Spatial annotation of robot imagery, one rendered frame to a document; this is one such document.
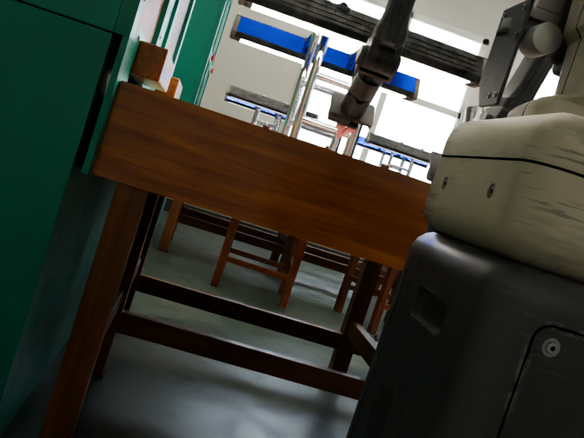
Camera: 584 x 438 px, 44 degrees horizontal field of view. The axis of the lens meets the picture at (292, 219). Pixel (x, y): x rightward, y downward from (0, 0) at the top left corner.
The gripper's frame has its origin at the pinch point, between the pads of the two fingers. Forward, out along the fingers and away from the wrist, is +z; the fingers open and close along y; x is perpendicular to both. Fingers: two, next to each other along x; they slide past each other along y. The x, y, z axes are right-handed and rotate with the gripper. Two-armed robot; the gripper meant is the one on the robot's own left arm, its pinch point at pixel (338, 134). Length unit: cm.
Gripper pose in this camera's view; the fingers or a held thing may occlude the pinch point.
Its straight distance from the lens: 169.2
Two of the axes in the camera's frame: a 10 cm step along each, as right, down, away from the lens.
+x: -1.6, 7.8, -6.0
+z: -3.0, 5.4, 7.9
